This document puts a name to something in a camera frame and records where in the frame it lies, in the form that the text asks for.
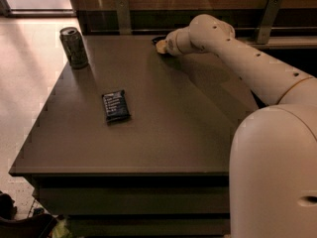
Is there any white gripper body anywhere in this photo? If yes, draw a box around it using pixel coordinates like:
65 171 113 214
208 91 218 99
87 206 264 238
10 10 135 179
165 27 198 56

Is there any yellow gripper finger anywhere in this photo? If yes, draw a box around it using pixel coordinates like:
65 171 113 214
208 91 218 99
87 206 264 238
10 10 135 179
156 40 167 55

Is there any dark blue rxbar wrapper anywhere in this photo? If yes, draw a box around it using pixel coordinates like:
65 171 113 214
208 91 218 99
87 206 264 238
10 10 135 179
102 90 131 123

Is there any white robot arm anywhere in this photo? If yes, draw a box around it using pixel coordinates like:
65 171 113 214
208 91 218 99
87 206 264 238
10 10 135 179
156 14 317 238

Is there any right metal bracket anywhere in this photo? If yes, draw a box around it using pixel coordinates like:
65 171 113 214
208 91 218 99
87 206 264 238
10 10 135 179
255 0 283 45

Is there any black rxbar chocolate wrapper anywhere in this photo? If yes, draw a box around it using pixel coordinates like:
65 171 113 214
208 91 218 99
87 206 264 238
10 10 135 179
152 36 166 45

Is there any metal bracket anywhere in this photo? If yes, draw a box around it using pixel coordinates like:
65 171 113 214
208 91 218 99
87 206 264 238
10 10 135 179
115 0 132 35
255 0 283 45

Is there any dark bag on floor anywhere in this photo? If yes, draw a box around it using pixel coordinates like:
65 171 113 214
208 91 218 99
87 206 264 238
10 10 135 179
0 192 57 238

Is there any green energy drink can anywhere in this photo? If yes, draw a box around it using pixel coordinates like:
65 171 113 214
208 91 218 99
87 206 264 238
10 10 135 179
59 27 88 68

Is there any dark drawer cabinet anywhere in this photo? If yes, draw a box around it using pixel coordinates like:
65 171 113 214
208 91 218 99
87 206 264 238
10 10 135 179
10 36 257 236

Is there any left metal bracket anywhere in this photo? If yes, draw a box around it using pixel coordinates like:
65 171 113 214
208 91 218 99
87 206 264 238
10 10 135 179
115 0 132 35

